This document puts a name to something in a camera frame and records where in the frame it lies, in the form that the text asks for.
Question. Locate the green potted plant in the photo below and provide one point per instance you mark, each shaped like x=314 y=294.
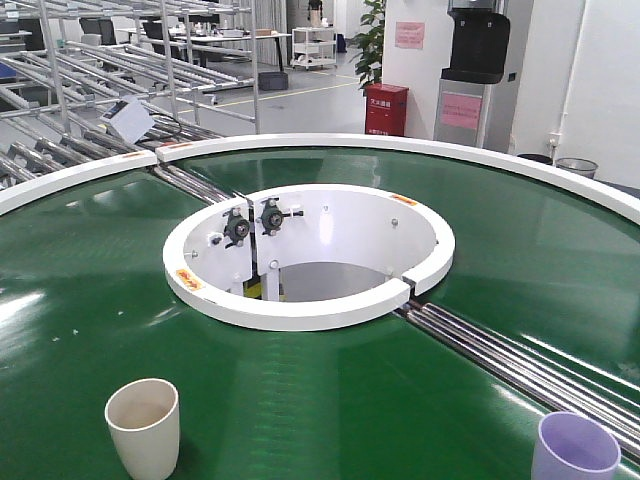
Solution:
x=370 y=44

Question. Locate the white shelf cart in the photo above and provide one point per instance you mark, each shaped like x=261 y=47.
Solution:
x=313 y=47

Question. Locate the black water dispenser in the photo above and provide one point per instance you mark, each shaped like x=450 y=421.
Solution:
x=477 y=62

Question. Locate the red fire extinguisher cabinet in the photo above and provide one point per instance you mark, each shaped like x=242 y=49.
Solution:
x=386 y=109

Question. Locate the metal roller rack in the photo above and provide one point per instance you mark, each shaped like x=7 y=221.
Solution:
x=65 y=63

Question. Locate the lavender plastic cup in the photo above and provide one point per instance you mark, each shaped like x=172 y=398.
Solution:
x=571 y=446

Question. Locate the white outer conveyor rim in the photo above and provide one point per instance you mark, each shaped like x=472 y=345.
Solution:
x=31 y=190

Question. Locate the cream plastic cup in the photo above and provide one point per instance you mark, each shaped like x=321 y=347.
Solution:
x=143 y=419

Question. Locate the white control box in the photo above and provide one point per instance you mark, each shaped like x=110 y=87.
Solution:
x=128 y=119

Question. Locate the wire mesh waste bin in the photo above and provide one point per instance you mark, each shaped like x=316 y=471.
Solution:
x=579 y=166

